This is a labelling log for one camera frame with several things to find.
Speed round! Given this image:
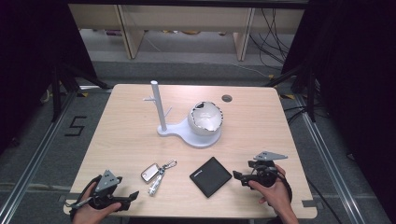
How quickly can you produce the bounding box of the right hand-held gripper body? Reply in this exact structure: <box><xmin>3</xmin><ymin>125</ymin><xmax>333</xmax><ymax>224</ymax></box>
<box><xmin>247</xmin><ymin>151</ymin><xmax>289</xmax><ymax>189</ymax></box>

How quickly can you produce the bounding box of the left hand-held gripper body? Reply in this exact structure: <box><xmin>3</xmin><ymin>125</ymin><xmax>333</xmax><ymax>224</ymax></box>
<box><xmin>65</xmin><ymin>169</ymin><xmax>124</xmax><ymax>213</ymax></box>

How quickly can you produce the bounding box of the person's right hand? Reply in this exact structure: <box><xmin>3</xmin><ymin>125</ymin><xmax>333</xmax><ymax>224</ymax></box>
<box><xmin>248</xmin><ymin>163</ymin><xmax>292</xmax><ymax>217</ymax></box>

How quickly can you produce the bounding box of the person's left hand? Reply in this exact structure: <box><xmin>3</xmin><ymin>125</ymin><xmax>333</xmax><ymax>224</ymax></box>
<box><xmin>72</xmin><ymin>182</ymin><xmax>122</xmax><ymax>221</ymax></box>

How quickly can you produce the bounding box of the black square wallet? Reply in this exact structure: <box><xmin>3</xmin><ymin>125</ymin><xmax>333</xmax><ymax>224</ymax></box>
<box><xmin>189</xmin><ymin>156</ymin><xmax>233</xmax><ymax>199</ymax></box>

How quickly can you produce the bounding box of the white bowl with silver inside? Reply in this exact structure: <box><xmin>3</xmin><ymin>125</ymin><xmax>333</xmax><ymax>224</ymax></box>
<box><xmin>187</xmin><ymin>100</ymin><xmax>225</xmax><ymax>137</ymax></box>

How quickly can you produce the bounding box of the white key stand with pole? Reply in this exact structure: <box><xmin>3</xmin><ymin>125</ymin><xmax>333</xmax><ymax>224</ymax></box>
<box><xmin>142</xmin><ymin>79</ymin><xmax>222</xmax><ymax>149</ymax></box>

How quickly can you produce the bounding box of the black tripod stand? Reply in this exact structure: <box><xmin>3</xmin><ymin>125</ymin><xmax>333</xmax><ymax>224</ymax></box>
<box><xmin>264</xmin><ymin>63</ymin><xmax>318</xmax><ymax>123</ymax></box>
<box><xmin>49</xmin><ymin>62</ymin><xmax>110</xmax><ymax>123</ymax></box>

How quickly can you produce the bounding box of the black curtain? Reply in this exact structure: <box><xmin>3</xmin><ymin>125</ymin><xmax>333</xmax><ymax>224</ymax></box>
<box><xmin>0</xmin><ymin>0</ymin><xmax>98</xmax><ymax>155</ymax></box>
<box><xmin>280</xmin><ymin>0</ymin><xmax>396</xmax><ymax>218</ymax></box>

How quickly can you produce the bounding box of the light wooden shelf unit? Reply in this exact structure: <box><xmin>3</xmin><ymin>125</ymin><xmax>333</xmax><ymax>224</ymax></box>
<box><xmin>68</xmin><ymin>3</ymin><xmax>305</xmax><ymax>62</ymax></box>

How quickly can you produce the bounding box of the silver car key with keychain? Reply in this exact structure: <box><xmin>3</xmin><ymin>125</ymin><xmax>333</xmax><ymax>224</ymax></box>
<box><xmin>140</xmin><ymin>159</ymin><xmax>177</xmax><ymax>197</ymax></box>

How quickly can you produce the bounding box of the black floor cable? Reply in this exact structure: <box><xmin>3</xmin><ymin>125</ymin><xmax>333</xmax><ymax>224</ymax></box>
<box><xmin>306</xmin><ymin>176</ymin><xmax>344</xmax><ymax>224</ymax></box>

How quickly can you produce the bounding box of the aluminium floor rail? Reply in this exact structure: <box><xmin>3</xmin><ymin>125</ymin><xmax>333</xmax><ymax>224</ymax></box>
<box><xmin>0</xmin><ymin>90</ymin><xmax>78</xmax><ymax>224</ymax></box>
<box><xmin>292</xmin><ymin>92</ymin><xmax>366</xmax><ymax>224</ymax></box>

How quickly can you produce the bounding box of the white floor cable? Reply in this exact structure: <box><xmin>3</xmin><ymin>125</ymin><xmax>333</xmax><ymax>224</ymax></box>
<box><xmin>229</xmin><ymin>61</ymin><xmax>273</xmax><ymax>78</ymax></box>

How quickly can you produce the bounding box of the bundle of black hanging cables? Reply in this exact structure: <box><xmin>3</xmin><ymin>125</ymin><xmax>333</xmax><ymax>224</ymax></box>
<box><xmin>248</xmin><ymin>7</ymin><xmax>297</xmax><ymax>71</ymax></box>

